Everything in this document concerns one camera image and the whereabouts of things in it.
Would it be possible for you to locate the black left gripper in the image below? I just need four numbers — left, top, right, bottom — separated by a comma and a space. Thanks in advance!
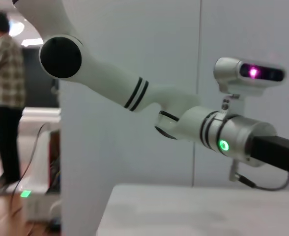
251, 136, 289, 184

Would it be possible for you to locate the white mobile machine base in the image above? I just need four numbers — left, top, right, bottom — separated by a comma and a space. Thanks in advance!
19, 108, 62, 222

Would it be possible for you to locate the rectangular ceiling light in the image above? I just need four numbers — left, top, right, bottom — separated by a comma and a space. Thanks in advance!
21, 38, 44, 47

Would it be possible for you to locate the person in plaid shirt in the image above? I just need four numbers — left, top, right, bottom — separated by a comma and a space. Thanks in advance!
0, 11, 27, 196

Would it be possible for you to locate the oval ceiling light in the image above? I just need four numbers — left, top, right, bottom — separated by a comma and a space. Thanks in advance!
8, 21, 25, 37

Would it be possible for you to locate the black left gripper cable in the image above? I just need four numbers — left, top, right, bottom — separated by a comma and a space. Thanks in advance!
229, 160, 289, 191

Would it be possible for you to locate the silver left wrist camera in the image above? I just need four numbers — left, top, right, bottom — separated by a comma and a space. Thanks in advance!
213, 57, 287, 116

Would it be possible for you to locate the thin black floor cable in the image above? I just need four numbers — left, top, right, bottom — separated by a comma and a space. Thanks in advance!
10, 122, 48, 214

